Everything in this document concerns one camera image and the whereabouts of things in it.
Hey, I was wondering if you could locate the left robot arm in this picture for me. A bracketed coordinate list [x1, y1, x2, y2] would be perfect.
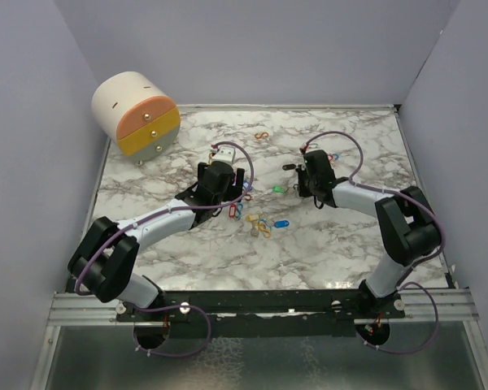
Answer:
[68, 162, 245, 321]

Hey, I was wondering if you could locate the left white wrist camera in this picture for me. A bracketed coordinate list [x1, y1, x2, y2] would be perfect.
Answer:
[209, 145, 236, 166]

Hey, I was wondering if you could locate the orange S carabiner far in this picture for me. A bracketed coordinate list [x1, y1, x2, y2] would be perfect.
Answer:
[255, 132, 269, 140]

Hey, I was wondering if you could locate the black mounting base bar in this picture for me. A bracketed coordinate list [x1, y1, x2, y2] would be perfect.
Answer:
[116, 289, 405, 339]

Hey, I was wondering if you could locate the orange blue carabiner cluster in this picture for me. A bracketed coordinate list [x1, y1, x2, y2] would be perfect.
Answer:
[256, 219, 272, 238]

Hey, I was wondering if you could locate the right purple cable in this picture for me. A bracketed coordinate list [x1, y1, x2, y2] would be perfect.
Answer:
[299, 130, 447, 353]

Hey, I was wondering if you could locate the blue key tag right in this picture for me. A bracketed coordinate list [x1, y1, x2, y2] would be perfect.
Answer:
[273, 220, 290, 228]

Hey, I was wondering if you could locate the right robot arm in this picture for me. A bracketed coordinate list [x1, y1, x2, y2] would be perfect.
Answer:
[295, 149, 442, 318]

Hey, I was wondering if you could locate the aluminium rail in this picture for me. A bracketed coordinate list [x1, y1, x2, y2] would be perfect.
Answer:
[47, 288, 480, 327]

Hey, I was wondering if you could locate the round three-drawer storage box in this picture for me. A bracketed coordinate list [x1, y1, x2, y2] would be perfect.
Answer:
[91, 71, 181, 166]

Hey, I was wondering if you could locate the black key tag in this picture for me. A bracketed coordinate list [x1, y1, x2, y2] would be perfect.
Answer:
[282, 164, 297, 171]

